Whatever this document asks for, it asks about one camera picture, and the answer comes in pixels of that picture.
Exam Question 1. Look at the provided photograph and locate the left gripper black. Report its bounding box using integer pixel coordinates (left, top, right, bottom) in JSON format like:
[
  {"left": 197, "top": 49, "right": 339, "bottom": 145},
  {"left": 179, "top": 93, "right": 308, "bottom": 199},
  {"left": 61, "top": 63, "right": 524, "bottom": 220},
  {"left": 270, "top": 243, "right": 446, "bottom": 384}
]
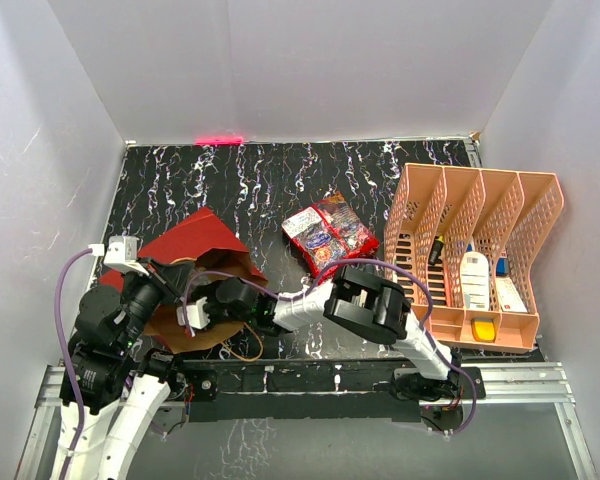
[{"left": 117, "top": 254, "right": 195, "bottom": 348}]

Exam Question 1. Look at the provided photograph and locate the red brown paper bag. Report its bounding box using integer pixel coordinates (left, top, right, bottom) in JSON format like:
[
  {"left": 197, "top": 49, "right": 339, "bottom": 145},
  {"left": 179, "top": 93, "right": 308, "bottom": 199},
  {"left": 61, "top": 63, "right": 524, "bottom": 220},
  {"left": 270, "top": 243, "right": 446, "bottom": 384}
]
[{"left": 98, "top": 206, "right": 270, "bottom": 362}]

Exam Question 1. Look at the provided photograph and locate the red cookie snack bag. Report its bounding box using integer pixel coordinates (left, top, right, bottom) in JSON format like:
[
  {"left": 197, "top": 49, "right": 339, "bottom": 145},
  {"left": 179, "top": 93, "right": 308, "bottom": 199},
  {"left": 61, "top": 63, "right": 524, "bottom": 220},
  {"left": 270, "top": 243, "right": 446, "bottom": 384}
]
[{"left": 282, "top": 192, "right": 380, "bottom": 277}]

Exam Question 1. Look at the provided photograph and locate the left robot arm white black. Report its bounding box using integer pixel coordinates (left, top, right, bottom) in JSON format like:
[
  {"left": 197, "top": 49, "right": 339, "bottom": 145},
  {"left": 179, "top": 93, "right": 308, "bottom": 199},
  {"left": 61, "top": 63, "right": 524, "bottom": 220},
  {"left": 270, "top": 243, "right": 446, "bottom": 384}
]
[{"left": 51, "top": 258, "right": 195, "bottom": 479}]

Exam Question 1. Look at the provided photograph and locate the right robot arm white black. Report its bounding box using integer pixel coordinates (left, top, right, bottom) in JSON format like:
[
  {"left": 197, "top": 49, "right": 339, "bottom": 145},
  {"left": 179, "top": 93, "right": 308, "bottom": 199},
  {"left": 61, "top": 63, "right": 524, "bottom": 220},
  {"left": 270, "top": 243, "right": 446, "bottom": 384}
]
[{"left": 187, "top": 265, "right": 463, "bottom": 402}]

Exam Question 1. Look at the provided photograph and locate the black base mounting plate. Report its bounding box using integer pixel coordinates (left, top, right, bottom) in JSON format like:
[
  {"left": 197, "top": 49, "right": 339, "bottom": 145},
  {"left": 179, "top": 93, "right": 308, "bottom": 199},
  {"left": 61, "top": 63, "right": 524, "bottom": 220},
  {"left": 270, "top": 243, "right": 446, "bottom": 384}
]
[{"left": 184, "top": 358, "right": 424, "bottom": 424}]

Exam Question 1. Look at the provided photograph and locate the pink tape strip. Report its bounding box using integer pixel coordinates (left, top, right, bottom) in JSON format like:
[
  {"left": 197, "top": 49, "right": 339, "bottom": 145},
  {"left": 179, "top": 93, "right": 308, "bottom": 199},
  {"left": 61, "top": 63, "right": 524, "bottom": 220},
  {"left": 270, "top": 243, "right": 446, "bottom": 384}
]
[{"left": 195, "top": 134, "right": 244, "bottom": 146}]

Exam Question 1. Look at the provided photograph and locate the black yellow marker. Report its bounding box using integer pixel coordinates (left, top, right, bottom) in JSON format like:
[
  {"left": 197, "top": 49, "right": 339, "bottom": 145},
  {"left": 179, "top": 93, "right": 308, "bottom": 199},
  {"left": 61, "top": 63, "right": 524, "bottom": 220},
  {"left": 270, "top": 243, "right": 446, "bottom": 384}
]
[{"left": 427, "top": 235, "right": 444, "bottom": 267}]

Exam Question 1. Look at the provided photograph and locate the peach plastic desk organizer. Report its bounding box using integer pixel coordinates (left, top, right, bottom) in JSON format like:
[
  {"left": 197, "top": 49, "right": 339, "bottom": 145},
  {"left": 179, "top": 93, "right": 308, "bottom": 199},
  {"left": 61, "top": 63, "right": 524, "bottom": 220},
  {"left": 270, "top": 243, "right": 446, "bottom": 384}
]
[{"left": 384, "top": 164, "right": 564, "bottom": 353}]

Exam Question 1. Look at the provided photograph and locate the white lotion bottle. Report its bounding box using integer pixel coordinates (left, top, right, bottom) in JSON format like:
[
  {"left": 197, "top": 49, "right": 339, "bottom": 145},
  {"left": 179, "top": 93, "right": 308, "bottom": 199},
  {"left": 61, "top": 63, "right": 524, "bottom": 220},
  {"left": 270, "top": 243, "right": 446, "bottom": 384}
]
[{"left": 460, "top": 251, "right": 490, "bottom": 311}]

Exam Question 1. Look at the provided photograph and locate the yellow sticky note pad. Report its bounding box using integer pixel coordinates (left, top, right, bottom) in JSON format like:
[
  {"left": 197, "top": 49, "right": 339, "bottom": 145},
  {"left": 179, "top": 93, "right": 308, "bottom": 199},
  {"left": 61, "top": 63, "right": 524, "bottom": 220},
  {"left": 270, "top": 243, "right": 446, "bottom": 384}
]
[{"left": 471, "top": 317, "right": 496, "bottom": 343}]

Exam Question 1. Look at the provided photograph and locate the blue small box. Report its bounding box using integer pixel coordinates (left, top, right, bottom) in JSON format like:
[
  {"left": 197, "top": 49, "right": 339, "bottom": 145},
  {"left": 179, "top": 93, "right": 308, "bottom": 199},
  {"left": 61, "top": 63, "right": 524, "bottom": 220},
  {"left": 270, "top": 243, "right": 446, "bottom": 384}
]
[{"left": 496, "top": 255, "right": 510, "bottom": 277}]

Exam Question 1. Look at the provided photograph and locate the white red card box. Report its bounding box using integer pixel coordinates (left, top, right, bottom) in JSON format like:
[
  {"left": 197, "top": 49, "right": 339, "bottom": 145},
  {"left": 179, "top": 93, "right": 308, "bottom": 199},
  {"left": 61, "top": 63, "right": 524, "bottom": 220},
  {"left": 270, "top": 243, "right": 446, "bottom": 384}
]
[{"left": 495, "top": 277, "right": 527, "bottom": 313}]

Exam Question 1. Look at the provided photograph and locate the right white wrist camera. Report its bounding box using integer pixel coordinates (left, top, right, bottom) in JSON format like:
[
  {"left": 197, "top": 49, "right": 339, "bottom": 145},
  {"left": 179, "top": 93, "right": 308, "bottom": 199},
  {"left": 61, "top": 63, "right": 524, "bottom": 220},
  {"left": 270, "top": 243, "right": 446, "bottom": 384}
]
[{"left": 176, "top": 298, "right": 210, "bottom": 336}]

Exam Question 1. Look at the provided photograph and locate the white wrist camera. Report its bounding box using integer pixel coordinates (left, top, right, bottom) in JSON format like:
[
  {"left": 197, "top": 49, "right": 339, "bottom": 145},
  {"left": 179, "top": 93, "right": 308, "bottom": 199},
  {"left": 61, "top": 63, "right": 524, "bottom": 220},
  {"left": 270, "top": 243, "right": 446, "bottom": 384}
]
[
  {"left": 176, "top": 298, "right": 210, "bottom": 336},
  {"left": 87, "top": 235, "right": 147, "bottom": 275}
]

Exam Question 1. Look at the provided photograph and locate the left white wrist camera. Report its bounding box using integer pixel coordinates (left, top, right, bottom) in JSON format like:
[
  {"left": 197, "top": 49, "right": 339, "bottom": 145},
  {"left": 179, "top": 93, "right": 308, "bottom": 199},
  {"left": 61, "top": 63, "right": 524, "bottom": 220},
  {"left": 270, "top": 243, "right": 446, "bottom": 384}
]
[{"left": 87, "top": 235, "right": 147, "bottom": 275}]

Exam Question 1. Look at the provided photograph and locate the aluminium front rail frame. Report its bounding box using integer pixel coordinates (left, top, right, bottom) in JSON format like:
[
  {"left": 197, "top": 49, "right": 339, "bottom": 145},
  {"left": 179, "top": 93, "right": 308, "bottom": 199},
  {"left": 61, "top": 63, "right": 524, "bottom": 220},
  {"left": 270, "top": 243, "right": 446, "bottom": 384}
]
[{"left": 15, "top": 362, "right": 597, "bottom": 479}]

